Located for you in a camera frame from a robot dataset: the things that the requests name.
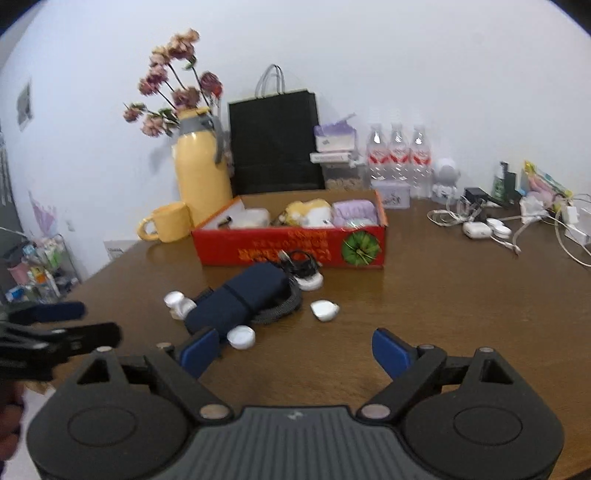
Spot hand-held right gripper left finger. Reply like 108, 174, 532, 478
76, 327, 234, 423

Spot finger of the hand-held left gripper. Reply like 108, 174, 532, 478
0, 322, 123, 366
7, 301, 86, 325

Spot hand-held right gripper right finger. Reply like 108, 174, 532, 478
358, 328, 515, 422

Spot white bottle cap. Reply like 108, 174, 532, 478
226, 325, 256, 350

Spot small white bottle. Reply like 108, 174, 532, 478
164, 292, 198, 320

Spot navy blue pouch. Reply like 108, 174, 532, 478
185, 263, 296, 344

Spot white small case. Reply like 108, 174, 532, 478
310, 300, 340, 321

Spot braided black cable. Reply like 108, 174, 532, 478
252, 281, 304, 325

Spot red cardboard box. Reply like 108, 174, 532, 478
191, 189, 387, 270

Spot purple fluffy headband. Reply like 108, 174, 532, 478
331, 199, 380, 227

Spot yellow white plush toy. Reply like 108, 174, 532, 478
277, 198, 333, 228

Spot purple decorative plant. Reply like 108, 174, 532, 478
28, 190, 58, 238

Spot yellow mug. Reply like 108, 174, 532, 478
137, 202, 194, 243

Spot small printed tin box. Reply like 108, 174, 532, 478
370, 180, 411, 210

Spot yellow thermos jug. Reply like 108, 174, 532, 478
172, 107, 234, 227

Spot clear snack jar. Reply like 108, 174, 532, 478
323, 161, 370, 191

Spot white robot figure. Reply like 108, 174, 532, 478
430, 158, 462, 202

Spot water bottle red label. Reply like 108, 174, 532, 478
388, 122, 411, 183
409, 124, 433, 199
367, 124, 390, 183

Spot small green bottle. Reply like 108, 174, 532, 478
492, 161, 509, 204

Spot black stand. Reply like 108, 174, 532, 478
501, 171, 522, 208

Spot crumpled white plastic bag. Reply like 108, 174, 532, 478
519, 191, 555, 222

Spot purple tissue pack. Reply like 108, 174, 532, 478
314, 113, 358, 153

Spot black paper bag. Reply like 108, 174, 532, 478
228, 65, 326, 196

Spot white charger box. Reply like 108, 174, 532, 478
561, 205, 591, 245

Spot colourful snack packet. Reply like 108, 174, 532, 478
522, 161, 573, 201

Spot dried pink flowers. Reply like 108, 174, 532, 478
122, 28, 225, 138

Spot wire storage rack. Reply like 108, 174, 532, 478
0, 233, 81, 305

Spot white wall panel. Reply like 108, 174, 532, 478
104, 240, 134, 264

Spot coiled white cable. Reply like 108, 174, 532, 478
427, 203, 485, 228

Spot white cable with plug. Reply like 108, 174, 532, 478
492, 233, 522, 254

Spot long white cable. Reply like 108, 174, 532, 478
508, 194, 591, 268

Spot wall poster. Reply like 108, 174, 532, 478
17, 80, 33, 132

